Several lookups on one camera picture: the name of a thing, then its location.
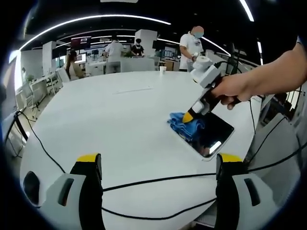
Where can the white office chair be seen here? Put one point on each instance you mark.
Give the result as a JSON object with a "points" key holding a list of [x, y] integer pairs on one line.
{"points": [[63, 74]]}

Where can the black tripod stand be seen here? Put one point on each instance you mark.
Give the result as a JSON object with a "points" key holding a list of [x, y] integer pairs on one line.
{"points": [[234, 57]]}

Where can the white partition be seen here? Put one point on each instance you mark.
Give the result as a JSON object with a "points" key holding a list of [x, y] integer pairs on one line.
{"points": [[136, 64]]}

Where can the blue cleaning cloth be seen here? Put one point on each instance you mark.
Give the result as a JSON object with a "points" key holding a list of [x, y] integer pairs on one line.
{"points": [[182, 128]]}

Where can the person's right hand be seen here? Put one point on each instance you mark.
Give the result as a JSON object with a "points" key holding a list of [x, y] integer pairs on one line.
{"points": [[236, 88]]}

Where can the white paper cup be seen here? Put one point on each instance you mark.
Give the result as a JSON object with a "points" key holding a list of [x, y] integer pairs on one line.
{"points": [[162, 70]]}

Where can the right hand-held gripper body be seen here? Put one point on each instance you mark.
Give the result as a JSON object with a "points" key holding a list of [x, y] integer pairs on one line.
{"points": [[208, 76]]}

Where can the curved ceiling light strip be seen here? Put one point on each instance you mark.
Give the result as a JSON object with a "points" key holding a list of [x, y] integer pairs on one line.
{"points": [[96, 17]]}

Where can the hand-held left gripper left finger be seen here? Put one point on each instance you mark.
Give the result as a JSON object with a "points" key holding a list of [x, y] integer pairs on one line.
{"points": [[79, 203]]}

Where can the green potted plant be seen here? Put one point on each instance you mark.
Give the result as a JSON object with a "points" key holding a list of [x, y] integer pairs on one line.
{"points": [[128, 55]]}

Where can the red wall screen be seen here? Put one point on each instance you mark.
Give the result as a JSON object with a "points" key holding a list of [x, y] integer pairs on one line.
{"points": [[81, 41]]}

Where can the black oval object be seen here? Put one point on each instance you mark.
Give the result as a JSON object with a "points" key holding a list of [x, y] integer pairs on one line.
{"points": [[31, 187]]}

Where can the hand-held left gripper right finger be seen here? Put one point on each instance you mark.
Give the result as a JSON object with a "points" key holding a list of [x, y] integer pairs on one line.
{"points": [[239, 203]]}

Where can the black tablet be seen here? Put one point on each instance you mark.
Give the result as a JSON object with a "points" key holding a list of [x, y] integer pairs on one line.
{"points": [[216, 134]]}

